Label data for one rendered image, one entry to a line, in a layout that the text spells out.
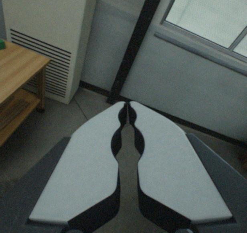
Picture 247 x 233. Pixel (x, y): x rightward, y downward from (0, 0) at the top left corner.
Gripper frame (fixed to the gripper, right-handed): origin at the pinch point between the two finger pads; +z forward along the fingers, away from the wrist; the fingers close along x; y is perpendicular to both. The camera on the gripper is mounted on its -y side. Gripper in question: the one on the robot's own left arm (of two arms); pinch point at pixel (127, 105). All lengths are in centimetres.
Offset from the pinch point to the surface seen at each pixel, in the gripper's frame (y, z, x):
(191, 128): 121, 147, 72
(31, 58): 21, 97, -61
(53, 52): 23, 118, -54
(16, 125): 59, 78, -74
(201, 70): 48, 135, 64
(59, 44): 17, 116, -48
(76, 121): 82, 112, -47
